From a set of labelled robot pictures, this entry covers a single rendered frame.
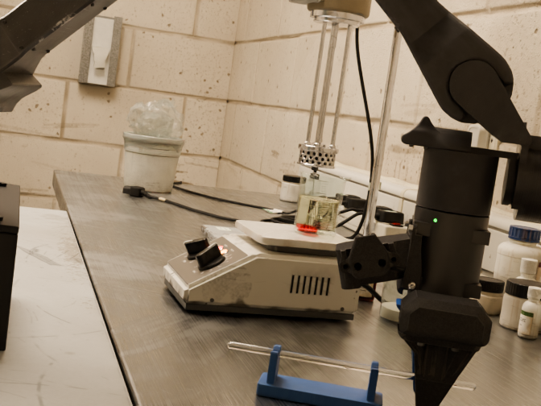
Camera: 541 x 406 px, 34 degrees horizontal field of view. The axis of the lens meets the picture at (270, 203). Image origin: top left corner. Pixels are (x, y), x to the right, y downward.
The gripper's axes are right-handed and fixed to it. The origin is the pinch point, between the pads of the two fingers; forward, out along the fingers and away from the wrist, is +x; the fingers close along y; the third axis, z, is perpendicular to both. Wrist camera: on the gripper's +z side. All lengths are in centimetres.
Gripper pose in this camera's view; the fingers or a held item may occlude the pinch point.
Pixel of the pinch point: (427, 362)
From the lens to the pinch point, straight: 72.3
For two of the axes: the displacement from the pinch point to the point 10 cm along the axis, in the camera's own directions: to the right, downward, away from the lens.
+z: -9.8, -1.5, 1.1
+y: -1.3, 0.8, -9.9
